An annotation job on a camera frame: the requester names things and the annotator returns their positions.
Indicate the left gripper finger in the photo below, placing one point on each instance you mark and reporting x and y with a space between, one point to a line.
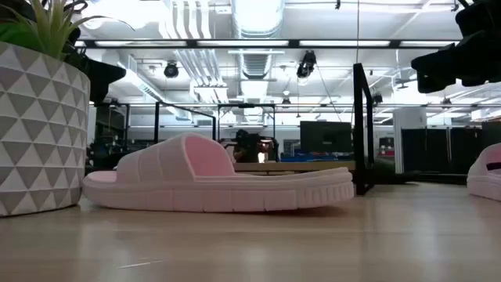
102 90
105 70

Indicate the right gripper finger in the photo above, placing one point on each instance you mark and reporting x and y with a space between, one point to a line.
434 82
436 60

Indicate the pink rubber slide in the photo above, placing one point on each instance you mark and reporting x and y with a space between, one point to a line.
485 176
219 184

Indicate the green succulent plant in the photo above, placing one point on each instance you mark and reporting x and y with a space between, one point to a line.
51 27

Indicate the white pillar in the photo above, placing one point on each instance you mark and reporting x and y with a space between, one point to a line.
409 137

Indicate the black cabinets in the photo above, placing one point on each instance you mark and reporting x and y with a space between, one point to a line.
450 150

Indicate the white triangle-patterned plant pot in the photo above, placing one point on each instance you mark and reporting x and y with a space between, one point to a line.
39 129

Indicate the black monitor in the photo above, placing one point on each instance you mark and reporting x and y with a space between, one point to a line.
325 137

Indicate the black overhead beam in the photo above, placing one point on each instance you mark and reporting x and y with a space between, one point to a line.
293 43

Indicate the person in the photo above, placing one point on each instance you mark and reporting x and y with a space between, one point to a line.
248 147

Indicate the black ceiling camera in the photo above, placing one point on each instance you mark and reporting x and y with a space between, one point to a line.
171 70
306 64

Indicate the wooden shelf with black frame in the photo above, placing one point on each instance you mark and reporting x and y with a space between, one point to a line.
362 117

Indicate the black aluminium table frame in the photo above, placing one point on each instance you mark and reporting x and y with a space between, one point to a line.
438 179

